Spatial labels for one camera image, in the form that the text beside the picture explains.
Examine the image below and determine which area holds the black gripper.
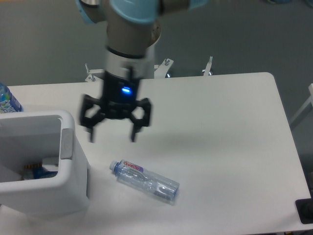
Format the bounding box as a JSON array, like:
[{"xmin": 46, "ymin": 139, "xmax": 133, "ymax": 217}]
[{"xmin": 79, "ymin": 70, "xmax": 152, "ymax": 142}]

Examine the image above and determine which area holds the clear plastic water bottle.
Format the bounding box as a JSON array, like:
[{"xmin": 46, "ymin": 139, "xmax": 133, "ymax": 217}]
[{"xmin": 109, "ymin": 159, "xmax": 180, "ymax": 204}]

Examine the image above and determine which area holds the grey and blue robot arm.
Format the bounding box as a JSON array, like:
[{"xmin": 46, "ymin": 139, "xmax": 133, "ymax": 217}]
[{"xmin": 76, "ymin": 0, "xmax": 205, "ymax": 141}]

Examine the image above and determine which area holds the white plastic trash can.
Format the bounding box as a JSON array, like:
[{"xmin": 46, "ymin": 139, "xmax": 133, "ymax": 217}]
[{"xmin": 0, "ymin": 110, "xmax": 90, "ymax": 215}]

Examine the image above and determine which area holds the blue snack wrapper in bin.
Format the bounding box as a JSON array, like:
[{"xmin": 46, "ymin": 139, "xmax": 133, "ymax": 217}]
[{"xmin": 21, "ymin": 163, "xmax": 59, "ymax": 180}]

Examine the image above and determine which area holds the blue labelled water bottle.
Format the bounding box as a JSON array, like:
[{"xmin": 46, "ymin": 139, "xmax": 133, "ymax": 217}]
[{"xmin": 0, "ymin": 83, "xmax": 23, "ymax": 114}]

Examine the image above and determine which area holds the black device at table edge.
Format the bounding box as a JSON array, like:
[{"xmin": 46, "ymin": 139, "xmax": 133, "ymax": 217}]
[{"xmin": 295, "ymin": 198, "xmax": 313, "ymax": 224}]

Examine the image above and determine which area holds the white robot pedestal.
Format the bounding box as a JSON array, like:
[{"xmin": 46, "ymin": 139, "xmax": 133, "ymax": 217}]
[{"xmin": 84, "ymin": 18, "xmax": 214, "ymax": 83}]

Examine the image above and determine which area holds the white frame at right edge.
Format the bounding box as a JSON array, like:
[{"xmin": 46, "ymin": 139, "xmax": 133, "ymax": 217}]
[{"xmin": 289, "ymin": 83, "xmax": 313, "ymax": 130}]

